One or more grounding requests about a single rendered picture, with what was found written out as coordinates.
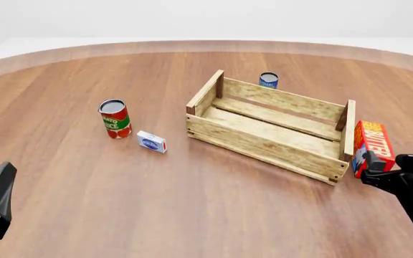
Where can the small blue white box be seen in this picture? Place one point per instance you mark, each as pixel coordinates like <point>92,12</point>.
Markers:
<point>151,141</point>

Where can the red yellow butter box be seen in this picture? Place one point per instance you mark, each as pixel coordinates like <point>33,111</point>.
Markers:
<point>373,139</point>

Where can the wooden slat tray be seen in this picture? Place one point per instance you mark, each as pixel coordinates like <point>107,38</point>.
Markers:
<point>264,137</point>

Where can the red tomato sauce can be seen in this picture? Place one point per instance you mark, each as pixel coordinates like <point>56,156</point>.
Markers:
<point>116,121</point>

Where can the blue labelled tin can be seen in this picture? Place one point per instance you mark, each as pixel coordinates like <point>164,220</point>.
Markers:
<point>268,81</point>

